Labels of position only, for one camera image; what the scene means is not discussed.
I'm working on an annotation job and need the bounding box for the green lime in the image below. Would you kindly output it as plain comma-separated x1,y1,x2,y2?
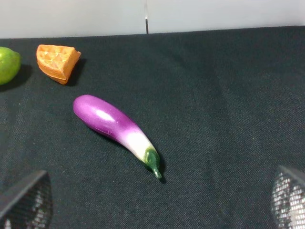
0,46,21,85

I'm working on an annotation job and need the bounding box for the black table cloth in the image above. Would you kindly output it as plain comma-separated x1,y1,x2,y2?
0,27,305,229

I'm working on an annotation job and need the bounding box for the purple toy eggplant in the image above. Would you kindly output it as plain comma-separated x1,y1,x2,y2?
73,94,162,179

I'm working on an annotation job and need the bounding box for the orange waffle piece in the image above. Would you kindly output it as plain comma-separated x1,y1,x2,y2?
36,44,81,85

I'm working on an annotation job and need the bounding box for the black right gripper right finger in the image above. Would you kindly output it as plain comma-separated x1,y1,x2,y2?
271,166,305,229

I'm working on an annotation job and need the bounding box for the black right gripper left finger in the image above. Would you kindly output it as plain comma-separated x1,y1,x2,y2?
0,170,53,229

